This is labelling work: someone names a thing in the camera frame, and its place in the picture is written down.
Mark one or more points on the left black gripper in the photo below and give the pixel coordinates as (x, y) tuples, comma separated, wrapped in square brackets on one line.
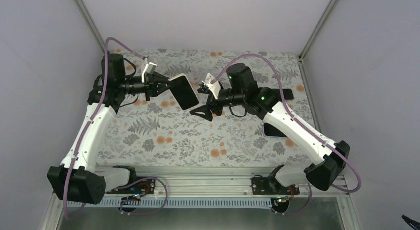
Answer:
[(151, 85)]

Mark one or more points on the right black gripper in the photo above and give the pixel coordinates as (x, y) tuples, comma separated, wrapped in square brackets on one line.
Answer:
[(205, 108)]

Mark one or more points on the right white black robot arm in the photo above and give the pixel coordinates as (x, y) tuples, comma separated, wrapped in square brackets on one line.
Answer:
[(269, 105)]

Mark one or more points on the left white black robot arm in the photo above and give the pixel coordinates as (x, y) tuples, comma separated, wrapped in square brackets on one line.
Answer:
[(75, 179)]

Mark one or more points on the cased black phone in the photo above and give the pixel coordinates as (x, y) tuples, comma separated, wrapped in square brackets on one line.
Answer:
[(288, 94), (271, 131)]

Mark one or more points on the floral patterned table mat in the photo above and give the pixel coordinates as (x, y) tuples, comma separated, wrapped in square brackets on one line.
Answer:
[(159, 133)]

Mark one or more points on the black object bottom corner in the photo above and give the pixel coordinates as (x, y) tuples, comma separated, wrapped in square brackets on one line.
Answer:
[(412, 223)]

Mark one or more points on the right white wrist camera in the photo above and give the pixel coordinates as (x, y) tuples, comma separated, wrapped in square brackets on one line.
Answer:
[(215, 87)]

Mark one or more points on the grey slotted cable duct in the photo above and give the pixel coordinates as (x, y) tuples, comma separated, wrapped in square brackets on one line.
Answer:
[(212, 202)]

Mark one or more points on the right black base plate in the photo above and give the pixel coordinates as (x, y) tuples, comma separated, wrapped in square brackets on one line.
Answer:
[(264, 186)]

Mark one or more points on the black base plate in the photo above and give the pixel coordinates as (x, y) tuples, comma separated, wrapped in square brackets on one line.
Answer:
[(264, 186), (143, 187)]

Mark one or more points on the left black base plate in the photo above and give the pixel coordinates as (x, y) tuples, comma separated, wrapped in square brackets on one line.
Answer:
[(143, 187)]

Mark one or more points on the left aluminium corner post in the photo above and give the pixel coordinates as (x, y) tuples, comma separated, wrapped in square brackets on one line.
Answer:
[(90, 23)]

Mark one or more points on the aluminium corner post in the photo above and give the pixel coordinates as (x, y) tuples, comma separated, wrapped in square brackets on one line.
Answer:
[(317, 28), (90, 23)]

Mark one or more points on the right aluminium corner post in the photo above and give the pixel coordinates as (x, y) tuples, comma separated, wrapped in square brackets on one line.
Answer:
[(317, 28)]

